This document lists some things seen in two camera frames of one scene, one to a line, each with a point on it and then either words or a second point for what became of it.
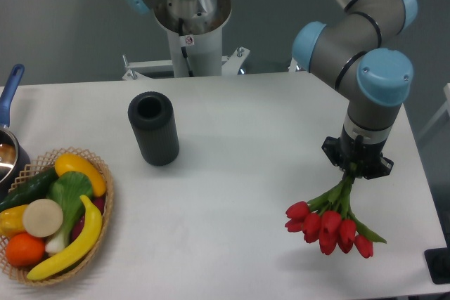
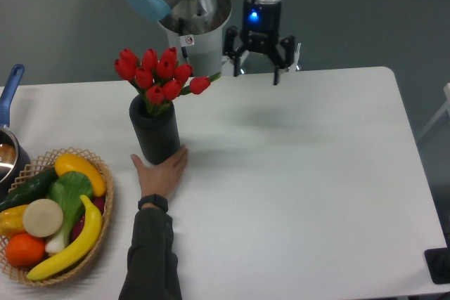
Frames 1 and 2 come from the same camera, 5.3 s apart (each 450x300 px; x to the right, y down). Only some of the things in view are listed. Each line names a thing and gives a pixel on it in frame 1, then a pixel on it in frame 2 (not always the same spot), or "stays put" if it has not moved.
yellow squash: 69,162 stays put
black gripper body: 356,157 -> 261,22
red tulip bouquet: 326,218 -> 159,80
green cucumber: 35,187 stays put
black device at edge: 438,263 stays put
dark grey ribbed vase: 152,116 stays put
